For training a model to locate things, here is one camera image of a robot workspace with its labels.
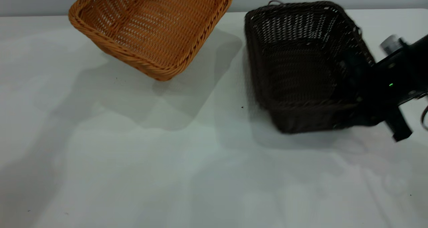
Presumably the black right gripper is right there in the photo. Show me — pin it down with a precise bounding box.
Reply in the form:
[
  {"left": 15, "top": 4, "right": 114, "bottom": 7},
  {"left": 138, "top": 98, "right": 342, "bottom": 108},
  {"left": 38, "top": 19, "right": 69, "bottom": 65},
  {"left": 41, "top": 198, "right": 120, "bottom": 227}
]
[{"left": 342, "top": 44, "right": 422, "bottom": 142}]

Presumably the light brown wicker basket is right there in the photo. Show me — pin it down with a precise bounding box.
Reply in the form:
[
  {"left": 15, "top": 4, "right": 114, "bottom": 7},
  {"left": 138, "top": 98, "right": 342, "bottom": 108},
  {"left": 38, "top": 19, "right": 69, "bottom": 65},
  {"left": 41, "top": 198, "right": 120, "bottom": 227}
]
[{"left": 68, "top": 0, "right": 240, "bottom": 82}]

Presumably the dark brown wicker basket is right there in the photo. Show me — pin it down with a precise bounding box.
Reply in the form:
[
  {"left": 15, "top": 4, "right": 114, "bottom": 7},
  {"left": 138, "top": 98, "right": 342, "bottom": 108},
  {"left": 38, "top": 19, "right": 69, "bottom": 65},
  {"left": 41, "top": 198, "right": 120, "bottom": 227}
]
[{"left": 244, "top": 0, "right": 377, "bottom": 134}]

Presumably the black cable loop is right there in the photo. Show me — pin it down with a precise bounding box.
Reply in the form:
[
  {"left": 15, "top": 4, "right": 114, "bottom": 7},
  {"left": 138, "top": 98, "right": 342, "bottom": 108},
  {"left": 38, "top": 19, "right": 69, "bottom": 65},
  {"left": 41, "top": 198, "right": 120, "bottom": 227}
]
[{"left": 421, "top": 104, "right": 428, "bottom": 132}]

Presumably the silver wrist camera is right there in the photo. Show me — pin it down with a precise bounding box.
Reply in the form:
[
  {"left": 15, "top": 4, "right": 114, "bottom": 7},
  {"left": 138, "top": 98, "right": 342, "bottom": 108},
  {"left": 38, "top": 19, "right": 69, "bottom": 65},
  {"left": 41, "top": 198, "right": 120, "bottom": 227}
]
[{"left": 380, "top": 35, "right": 407, "bottom": 55}]

